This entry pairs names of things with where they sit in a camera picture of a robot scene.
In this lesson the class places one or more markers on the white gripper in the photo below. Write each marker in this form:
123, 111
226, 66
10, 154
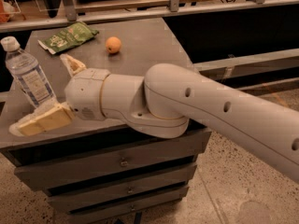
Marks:
84, 93

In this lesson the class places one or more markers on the clear plastic water bottle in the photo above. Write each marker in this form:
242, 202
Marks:
26, 69

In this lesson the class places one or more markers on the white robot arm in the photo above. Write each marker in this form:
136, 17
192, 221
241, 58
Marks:
161, 104

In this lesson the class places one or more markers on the green snack bag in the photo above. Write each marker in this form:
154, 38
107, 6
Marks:
69, 37

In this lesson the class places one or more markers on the orange fruit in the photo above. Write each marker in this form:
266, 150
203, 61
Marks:
113, 45

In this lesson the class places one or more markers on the grey drawer cabinet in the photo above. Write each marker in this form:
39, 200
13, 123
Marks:
143, 44

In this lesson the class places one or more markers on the orange object at left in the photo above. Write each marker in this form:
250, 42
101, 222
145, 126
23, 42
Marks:
6, 11

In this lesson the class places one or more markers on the middle grey drawer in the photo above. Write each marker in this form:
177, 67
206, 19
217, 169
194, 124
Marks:
122, 188

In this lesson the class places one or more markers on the grey drawer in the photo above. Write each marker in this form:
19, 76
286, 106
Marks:
108, 161
122, 188
125, 206

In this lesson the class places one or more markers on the bottom grey drawer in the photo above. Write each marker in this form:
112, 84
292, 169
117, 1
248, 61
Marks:
125, 206

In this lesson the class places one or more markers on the top grey drawer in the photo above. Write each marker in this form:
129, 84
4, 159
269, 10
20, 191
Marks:
108, 161

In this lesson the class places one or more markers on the grey metal railing frame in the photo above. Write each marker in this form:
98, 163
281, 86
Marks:
271, 24

